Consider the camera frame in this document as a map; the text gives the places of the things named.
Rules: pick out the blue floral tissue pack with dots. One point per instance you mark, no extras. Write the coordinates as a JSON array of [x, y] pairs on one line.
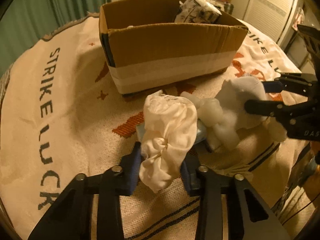
[[200, 133]]

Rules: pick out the brown cardboard box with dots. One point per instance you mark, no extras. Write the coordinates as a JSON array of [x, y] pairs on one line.
[[145, 48]]

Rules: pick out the white cotton wad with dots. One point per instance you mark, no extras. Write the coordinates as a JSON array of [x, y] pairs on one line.
[[216, 126]]

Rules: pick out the grey cloth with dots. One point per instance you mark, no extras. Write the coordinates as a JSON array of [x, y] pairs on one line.
[[232, 98]]

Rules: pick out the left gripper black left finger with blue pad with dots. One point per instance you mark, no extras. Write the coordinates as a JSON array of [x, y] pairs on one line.
[[70, 215]]

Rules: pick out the cream strike lucky blanket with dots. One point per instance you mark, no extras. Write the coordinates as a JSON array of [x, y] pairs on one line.
[[62, 115]]

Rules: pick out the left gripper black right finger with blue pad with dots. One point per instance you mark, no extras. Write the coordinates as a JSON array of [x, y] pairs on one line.
[[248, 215]]

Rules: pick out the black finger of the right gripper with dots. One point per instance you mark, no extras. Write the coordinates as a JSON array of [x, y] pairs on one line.
[[298, 83], [278, 109]]

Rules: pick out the white sliding wardrobe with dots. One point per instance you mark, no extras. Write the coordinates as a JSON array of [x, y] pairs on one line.
[[271, 17]]

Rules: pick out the cream cloth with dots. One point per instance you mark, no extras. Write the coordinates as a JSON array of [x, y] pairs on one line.
[[170, 124]]

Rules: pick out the floral printed fabric bundle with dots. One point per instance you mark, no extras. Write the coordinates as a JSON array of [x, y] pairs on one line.
[[197, 11]]

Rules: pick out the green curtain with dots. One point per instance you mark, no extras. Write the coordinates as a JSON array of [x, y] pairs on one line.
[[25, 22]]

